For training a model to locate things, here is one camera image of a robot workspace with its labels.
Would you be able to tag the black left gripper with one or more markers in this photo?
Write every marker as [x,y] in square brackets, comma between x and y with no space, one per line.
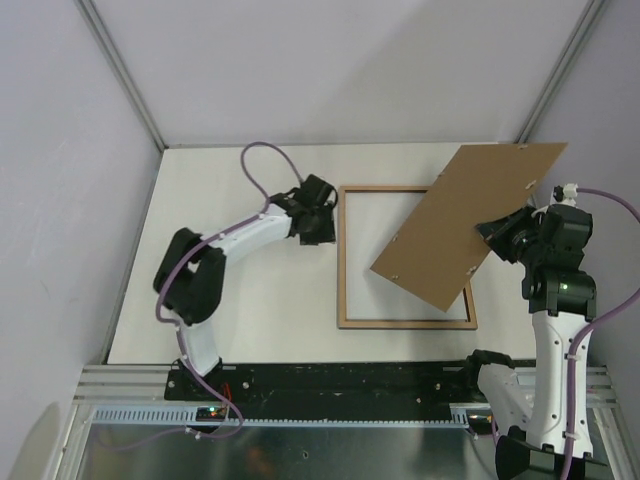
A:
[325,234]

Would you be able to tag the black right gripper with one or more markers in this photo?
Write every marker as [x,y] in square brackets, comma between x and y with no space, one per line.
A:
[495,233]

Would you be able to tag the brown cardboard backing board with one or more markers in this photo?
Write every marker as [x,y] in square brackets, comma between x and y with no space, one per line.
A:
[437,249]

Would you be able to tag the wooden picture frame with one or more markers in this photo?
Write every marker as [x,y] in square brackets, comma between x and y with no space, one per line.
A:
[343,322]

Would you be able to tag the printed photo paper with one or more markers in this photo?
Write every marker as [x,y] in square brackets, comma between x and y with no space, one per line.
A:
[371,220]

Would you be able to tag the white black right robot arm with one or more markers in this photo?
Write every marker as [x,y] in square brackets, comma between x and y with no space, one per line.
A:
[546,437]

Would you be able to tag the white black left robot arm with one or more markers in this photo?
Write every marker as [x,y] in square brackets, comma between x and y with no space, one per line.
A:
[190,279]

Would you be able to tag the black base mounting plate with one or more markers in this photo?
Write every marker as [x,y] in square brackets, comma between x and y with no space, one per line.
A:
[374,391]

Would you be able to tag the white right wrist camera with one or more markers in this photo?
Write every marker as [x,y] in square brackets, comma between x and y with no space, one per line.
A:
[565,194]

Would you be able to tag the right side aluminium rail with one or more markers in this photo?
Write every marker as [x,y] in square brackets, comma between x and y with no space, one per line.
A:
[558,291]

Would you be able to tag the aluminium rail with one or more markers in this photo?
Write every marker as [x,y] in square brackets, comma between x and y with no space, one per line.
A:
[558,291]
[101,384]

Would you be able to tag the grey slotted cable duct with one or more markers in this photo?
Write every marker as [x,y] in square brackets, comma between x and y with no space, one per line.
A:
[179,416]

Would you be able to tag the right aluminium corner post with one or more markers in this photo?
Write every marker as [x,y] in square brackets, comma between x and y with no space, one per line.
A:
[575,44]

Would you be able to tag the aluminium corner post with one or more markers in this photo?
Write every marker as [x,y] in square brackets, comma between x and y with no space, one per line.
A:
[575,44]
[115,60]

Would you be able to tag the aluminium front rail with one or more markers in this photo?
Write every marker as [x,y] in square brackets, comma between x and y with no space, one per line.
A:
[101,384]

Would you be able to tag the left aluminium corner post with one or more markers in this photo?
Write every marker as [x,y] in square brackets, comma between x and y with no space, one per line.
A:
[115,60]

